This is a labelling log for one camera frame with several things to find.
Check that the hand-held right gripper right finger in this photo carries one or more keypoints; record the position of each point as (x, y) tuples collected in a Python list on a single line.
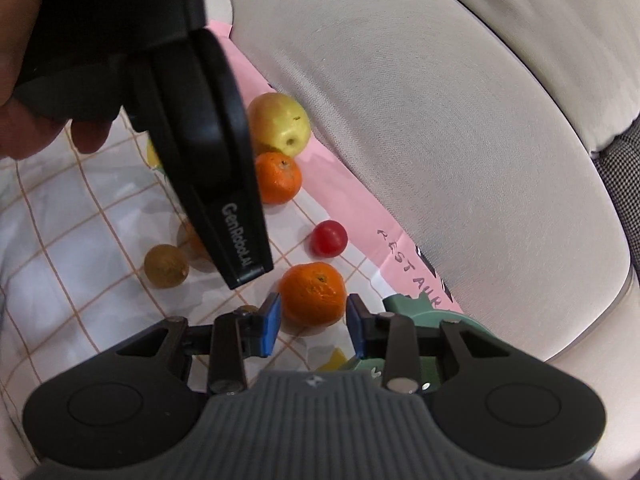
[(356, 327)]

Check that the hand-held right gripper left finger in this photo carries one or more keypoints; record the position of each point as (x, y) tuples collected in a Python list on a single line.
[(270, 325)]

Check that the orange tangerine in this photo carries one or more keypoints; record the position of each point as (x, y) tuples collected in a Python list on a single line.
[(279, 180), (312, 292)]

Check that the yellow green pear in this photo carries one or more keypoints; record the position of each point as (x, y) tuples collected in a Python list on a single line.
[(280, 120)]

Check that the person's left hand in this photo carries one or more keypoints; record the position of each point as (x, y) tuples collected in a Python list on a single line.
[(30, 132)]

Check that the small brown fruit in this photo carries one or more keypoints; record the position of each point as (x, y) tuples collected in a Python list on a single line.
[(247, 308)]

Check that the yellow lemon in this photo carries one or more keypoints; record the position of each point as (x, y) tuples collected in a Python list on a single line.
[(152, 156)]

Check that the red cherry tomato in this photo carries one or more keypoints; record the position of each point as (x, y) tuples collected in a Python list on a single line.
[(328, 238)]

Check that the brown kiwi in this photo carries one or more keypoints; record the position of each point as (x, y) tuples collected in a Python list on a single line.
[(166, 266)]

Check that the pink checked printed mat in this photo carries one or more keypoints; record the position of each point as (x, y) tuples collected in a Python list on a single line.
[(75, 220)]

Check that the large beige sofa cushion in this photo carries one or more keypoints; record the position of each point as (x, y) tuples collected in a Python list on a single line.
[(425, 135)]

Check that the beige sofa base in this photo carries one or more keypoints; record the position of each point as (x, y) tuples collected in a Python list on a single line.
[(600, 350)]

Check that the grey mesh pillow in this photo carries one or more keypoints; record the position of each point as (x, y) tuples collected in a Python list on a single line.
[(625, 175)]

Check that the cream cushion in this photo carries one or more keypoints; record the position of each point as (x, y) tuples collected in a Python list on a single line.
[(550, 20)]

